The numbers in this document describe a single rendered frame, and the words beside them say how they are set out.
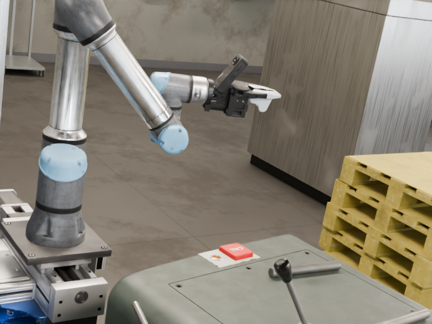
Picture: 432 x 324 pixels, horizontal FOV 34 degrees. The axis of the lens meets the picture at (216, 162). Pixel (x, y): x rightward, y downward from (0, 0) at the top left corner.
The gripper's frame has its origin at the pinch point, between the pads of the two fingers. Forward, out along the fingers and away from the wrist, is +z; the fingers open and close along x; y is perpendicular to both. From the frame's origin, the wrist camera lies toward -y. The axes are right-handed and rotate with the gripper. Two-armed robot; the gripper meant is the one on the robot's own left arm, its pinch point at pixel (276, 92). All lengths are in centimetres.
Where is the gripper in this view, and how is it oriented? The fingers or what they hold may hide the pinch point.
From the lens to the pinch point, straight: 198.3
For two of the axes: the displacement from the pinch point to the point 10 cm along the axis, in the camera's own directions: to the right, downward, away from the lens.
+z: 9.7, 1.0, 2.4
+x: 1.7, 4.5, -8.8
